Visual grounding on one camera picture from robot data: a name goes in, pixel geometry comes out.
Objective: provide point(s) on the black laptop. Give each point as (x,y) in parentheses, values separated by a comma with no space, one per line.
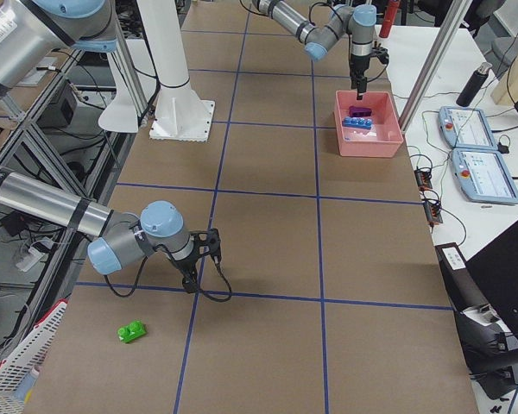
(495,271)

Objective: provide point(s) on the pink plastic box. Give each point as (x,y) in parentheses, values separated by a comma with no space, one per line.
(383,140)

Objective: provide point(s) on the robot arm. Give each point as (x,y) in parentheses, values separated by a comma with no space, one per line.
(29,31)
(356,23)

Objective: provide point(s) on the green block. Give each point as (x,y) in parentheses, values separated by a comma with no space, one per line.
(132,331)

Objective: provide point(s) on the long blue block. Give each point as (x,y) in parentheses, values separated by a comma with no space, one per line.
(357,123)

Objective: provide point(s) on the teach pendant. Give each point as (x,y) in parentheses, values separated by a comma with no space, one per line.
(483,176)
(465,127)

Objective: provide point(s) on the red bottle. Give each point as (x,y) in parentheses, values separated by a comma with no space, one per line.
(389,18)

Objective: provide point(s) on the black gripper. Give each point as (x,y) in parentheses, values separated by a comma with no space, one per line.
(187,267)
(356,65)

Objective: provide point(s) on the upper teach pendant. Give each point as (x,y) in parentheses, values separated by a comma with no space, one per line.
(465,127)

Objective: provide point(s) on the white plastic basket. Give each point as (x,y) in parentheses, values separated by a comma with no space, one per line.
(20,370)

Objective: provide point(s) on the purple block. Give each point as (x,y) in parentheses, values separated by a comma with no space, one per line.
(359,111)

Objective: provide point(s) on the black water bottle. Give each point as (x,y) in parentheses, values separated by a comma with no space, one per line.
(473,85)

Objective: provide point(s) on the aluminium frame post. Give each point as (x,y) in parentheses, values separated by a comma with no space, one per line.
(443,40)

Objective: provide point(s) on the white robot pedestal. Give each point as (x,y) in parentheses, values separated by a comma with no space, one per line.
(180,114)

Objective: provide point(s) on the lower teach pendant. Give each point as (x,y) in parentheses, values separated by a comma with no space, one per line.
(483,176)

